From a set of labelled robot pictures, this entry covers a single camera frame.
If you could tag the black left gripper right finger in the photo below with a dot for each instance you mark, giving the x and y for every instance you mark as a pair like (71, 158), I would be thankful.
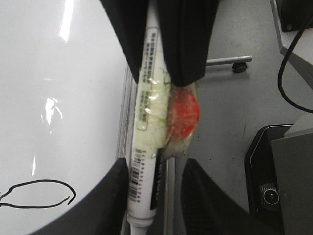
(207, 210)

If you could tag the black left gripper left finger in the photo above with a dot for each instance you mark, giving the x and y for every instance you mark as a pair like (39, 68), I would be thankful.
(110, 208)

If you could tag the white marker with red magnet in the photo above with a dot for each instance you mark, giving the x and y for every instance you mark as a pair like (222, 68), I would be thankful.
(150, 128)

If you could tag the grey metal stand leg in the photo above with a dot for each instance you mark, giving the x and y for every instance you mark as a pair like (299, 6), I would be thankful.
(239, 64)

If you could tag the black camera device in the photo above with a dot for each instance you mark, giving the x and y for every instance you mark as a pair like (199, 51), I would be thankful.
(279, 180)

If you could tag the white whiteboard with aluminium frame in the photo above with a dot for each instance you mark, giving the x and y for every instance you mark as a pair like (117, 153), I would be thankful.
(64, 90)

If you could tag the grey table frame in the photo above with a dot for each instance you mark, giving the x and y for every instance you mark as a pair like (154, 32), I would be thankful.
(302, 56)

